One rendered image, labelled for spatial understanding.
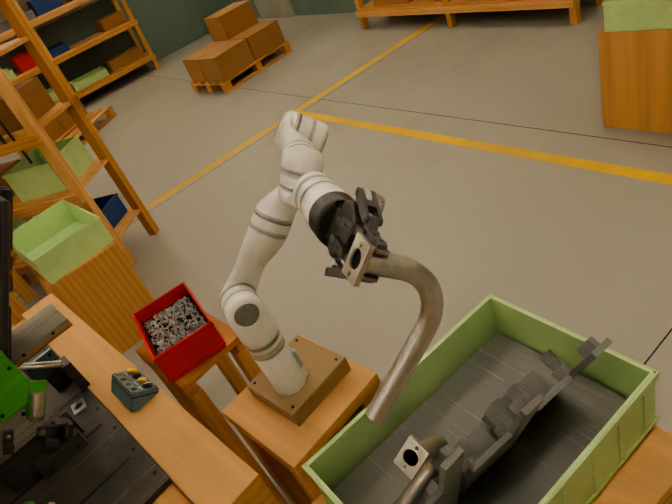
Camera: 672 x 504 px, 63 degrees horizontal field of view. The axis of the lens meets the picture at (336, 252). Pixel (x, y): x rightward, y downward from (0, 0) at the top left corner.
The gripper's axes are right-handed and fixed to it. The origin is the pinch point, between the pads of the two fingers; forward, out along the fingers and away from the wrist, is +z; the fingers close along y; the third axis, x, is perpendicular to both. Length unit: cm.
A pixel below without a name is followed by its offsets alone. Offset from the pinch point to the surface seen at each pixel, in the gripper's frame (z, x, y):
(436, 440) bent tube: -2.0, 26.1, -29.5
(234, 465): -41, 12, -74
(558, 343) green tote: -25, 70, -20
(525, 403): -0.6, 38.8, -19.8
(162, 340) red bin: -104, 1, -83
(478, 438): -13, 48, -39
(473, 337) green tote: -40, 61, -30
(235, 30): -731, 118, -2
